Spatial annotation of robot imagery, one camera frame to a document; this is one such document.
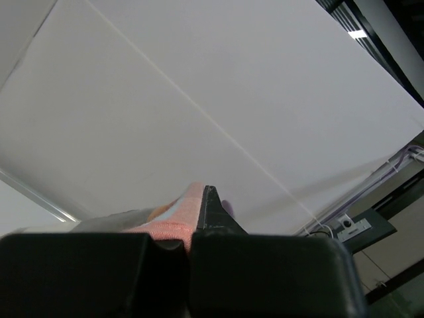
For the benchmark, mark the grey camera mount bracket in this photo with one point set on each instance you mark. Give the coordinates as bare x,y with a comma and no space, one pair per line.
350,228

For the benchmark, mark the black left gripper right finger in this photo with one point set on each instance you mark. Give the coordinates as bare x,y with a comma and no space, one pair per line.
237,274

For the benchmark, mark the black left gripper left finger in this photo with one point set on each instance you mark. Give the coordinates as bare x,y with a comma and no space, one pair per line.
92,275

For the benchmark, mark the aluminium table edge rail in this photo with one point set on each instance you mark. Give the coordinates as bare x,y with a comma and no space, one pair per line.
39,199

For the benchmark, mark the orange grey checked pillowcase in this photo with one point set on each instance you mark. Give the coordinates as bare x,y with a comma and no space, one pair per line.
174,221

